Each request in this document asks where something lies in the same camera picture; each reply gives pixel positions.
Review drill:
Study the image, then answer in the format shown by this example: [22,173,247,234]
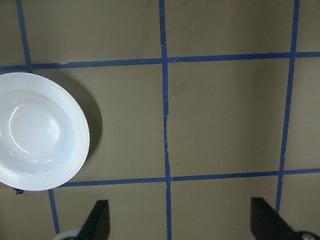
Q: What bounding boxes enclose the white ribbed plate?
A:
[0,72,90,191]

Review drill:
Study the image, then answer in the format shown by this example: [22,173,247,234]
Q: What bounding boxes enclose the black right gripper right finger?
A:
[250,197,320,240]

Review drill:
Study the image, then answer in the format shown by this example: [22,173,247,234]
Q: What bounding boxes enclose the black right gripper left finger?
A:
[54,199,111,240]

